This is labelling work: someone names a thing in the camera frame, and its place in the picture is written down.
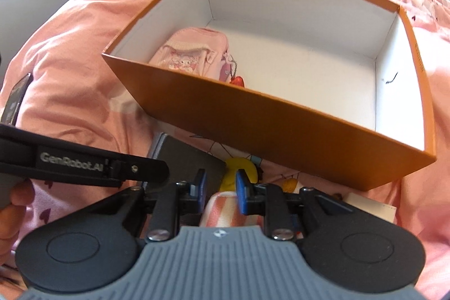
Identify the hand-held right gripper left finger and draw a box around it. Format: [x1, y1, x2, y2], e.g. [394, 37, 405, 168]
[70, 168, 208, 241]

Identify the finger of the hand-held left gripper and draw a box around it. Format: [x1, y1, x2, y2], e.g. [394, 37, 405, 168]
[112, 156, 170, 187]

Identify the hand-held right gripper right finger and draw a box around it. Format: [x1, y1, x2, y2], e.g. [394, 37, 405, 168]
[235, 169, 356, 240]

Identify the pink striped plush toy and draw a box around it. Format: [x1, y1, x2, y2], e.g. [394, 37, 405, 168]
[200, 190, 262, 228]

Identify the blue and yellow duck plush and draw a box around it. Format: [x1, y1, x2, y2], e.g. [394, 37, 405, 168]
[220, 157, 264, 197]

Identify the dark grey notebook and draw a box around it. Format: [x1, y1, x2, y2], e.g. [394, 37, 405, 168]
[142, 132, 227, 191]

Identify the orange cardboard box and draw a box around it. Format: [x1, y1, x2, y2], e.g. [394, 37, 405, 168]
[101, 0, 437, 191]

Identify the white cylindrical cup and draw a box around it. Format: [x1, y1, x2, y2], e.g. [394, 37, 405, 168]
[343, 192, 397, 224]

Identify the person's left hand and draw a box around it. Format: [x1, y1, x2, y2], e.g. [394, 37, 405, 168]
[0, 179, 36, 263]

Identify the dark flat device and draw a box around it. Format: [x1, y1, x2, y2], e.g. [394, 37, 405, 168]
[0, 73, 33, 128]

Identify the red strawberry charm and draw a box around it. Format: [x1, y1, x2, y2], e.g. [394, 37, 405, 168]
[225, 54, 246, 88]

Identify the pink printed blanket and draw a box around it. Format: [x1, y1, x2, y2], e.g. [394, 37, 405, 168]
[0, 0, 450, 300]

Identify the pink plush pouch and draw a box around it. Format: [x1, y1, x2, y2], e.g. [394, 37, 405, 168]
[148, 27, 231, 81]

